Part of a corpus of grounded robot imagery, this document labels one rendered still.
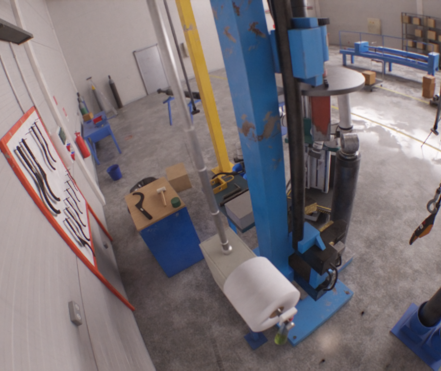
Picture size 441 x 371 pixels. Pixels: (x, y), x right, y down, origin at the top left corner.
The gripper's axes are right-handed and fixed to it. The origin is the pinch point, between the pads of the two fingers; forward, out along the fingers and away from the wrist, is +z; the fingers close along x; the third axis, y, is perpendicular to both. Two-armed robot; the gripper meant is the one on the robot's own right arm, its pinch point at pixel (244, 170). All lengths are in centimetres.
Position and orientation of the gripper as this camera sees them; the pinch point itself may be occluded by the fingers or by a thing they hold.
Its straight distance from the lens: 269.6
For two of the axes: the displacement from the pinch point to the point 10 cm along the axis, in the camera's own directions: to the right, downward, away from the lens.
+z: 2.1, 7.7, 6.0
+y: 9.4, -3.3, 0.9
